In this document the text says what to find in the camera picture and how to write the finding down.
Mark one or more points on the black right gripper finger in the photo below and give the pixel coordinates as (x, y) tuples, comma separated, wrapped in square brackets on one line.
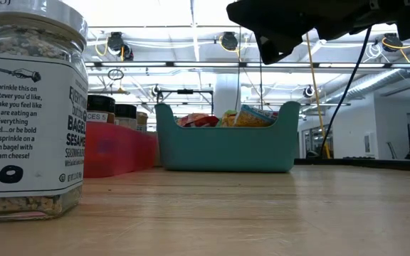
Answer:
[(262, 16), (274, 46)]

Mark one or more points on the red plastic tray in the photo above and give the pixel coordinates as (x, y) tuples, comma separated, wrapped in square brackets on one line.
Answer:
[(119, 149)]

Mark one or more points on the tan lidded jar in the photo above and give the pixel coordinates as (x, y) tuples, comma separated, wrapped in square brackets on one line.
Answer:
[(142, 121)]

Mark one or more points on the bagel seasoning jar white lid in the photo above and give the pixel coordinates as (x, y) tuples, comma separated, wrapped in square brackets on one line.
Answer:
[(30, 124)]

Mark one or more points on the black aluminium table frame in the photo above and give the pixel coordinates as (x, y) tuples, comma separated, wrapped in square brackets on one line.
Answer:
[(368, 163)]

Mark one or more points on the black gantry bar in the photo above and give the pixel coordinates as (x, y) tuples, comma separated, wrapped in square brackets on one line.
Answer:
[(185, 91)]

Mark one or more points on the orange spice jar black lid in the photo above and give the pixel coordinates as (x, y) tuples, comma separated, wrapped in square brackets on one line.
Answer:
[(100, 108)]

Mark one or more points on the white building column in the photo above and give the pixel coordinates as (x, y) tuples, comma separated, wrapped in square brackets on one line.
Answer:
[(226, 96)]

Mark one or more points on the red Maruchan ramen pack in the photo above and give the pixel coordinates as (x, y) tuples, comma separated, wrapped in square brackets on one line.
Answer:
[(198, 120)]

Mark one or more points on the silver ventilation duct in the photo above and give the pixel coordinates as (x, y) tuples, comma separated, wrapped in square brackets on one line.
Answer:
[(368, 83)]

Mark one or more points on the long horizontal ceiling bar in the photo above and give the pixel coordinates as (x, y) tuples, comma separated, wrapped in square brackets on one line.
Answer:
[(208, 64)]

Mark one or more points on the purple label jar black lid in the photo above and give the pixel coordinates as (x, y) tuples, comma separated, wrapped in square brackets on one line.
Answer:
[(126, 115)]

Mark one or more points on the teal plastic bin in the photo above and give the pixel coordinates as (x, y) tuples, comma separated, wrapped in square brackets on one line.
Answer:
[(226, 149)]

